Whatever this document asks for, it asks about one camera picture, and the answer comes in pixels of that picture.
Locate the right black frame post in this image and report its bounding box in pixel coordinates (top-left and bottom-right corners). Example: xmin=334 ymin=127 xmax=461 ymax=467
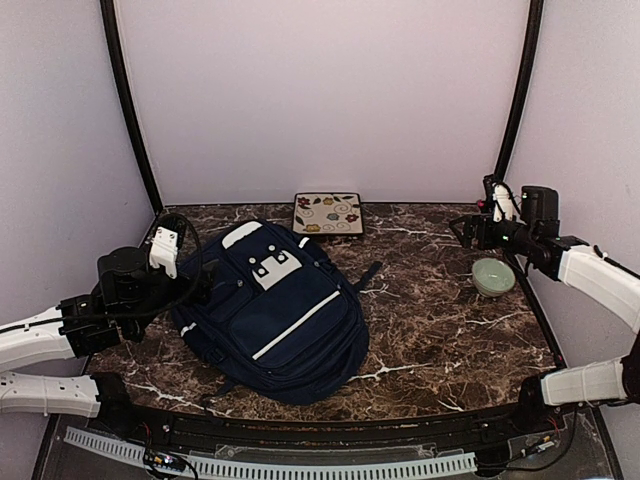
xmin=493 ymin=0 xmax=545 ymax=181

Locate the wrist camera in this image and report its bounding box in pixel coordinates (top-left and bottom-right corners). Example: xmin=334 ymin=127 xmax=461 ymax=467
xmin=147 ymin=213 xmax=203 ymax=284
xmin=479 ymin=174 xmax=559 ymax=225

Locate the left black frame post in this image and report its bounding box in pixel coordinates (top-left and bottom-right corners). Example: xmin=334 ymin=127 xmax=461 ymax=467
xmin=99 ymin=0 xmax=164 ymax=215

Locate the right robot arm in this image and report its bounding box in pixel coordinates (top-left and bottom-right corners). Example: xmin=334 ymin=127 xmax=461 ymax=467
xmin=450 ymin=213 xmax=639 ymax=434

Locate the black front rail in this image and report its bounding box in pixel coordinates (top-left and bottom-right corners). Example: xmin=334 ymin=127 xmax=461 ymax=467
xmin=52 ymin=387 xmax=596 ymax=454

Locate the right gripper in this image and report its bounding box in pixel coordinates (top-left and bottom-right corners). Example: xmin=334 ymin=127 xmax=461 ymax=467
xmin=451 ymin=213 xmax=537 ymax=256

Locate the white slotted cable duct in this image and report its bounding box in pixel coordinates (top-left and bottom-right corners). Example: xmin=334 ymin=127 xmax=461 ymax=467
xmin=64 ymin=427 xmax=478 ymax=479

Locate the floral pattern notebook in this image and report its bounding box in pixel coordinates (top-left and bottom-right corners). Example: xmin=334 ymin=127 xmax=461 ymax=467
xmin=292 ymin=192 xmax=364 ymax=236

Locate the green ceramic bowl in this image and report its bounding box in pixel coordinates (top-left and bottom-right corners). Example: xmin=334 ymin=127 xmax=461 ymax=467
xmin=471 ymin=258 xmax=516 ymax=298

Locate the navy blue student backpack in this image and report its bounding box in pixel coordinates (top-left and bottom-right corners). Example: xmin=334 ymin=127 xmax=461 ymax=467
xmin=171 ymin=219 xmax=381 ymax=405

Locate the black frame post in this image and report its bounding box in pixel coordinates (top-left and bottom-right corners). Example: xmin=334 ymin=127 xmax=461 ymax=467
xmin=493 ymin=0 xmax=545 ymax=181
xmin=99 ymin=0 xmax=164 ymax=215

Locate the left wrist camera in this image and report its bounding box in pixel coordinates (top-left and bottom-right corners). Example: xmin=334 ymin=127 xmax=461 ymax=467
xmin=147 ymin=213 xmax=203 ymax=284

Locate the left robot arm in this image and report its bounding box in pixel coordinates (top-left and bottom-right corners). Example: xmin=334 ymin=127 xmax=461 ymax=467
xmin=1 ymin=247 xmax=218 ymax=436

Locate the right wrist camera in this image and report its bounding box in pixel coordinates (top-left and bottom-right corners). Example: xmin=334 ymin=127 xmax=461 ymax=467
xmin=479 ymin=174 xmax=559 ymax=225

